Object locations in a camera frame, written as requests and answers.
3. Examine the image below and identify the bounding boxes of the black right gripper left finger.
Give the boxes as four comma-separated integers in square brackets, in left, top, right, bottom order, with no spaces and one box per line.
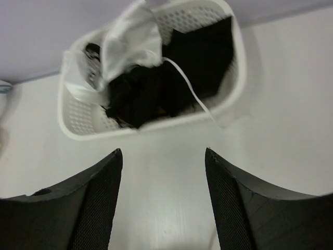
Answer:
[1,148,123,249]

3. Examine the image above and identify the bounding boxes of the white perforated plastic basket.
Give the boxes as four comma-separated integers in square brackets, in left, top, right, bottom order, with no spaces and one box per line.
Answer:
[57,0,247,143]

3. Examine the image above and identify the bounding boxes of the black garments in basket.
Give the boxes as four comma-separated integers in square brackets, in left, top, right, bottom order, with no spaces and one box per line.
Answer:
[84,15,234,130]

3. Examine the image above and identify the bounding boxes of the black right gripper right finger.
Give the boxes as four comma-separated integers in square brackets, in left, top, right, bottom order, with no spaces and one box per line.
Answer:
[205,149,332,249]

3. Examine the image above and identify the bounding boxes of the white bra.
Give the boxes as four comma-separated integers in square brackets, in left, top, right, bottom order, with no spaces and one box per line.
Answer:
[62,0,226,130]

